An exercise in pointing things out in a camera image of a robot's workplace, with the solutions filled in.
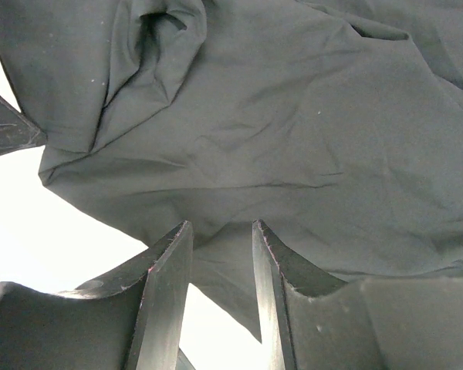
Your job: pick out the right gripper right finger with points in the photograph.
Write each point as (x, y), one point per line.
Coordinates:
(275, 266)

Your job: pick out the black trousers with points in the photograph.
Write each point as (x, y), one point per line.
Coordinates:
(338, 123)

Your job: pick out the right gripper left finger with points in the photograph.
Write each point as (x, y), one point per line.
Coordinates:
(164, 270)

